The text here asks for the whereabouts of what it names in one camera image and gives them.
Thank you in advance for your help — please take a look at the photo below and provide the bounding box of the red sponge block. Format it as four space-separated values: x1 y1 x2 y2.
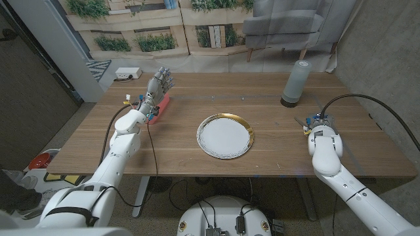
149 92 171 125

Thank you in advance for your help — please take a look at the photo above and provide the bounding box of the black door handle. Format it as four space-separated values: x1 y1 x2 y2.
0 28 17 42

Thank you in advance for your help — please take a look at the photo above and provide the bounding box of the white table leg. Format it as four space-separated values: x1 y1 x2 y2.
132 176 150 218

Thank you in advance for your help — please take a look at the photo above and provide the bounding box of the grey table leg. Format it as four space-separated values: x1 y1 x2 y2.
297 178 318 221

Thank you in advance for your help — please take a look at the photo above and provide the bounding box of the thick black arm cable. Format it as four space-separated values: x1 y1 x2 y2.
320 94 420 151
98 103 142 167

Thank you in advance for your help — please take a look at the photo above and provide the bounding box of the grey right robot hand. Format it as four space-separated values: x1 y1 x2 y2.
304 113 335 132

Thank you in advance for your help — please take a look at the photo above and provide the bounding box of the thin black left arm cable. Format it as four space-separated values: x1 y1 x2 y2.
90 114 159 227

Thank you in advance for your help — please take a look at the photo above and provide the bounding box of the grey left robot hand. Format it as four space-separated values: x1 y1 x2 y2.
137 66 175 121

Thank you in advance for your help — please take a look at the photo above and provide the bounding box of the white power strip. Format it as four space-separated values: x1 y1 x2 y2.
114 67 143 81

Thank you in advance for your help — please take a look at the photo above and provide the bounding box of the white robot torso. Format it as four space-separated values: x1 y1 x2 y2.
176 195 272 236

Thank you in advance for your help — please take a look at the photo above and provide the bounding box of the printed room backdrop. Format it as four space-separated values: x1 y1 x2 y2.
57 0 357 73

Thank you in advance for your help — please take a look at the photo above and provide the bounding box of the red bowl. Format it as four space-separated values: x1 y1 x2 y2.
28 152 52 170

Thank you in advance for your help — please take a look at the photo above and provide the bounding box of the dark trousered person leg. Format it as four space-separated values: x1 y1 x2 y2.
0 168 43 214

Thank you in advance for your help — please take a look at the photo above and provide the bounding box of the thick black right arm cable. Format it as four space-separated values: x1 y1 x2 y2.
320 94 420 151

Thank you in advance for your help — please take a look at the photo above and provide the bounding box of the gold rimmed paper plate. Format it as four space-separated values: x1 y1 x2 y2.
196 113 255 160

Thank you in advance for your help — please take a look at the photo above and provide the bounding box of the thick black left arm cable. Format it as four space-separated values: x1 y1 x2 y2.
98 103 142 167

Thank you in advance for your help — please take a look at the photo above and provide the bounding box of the black adapter on torso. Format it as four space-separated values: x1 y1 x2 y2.
235 215 246 235

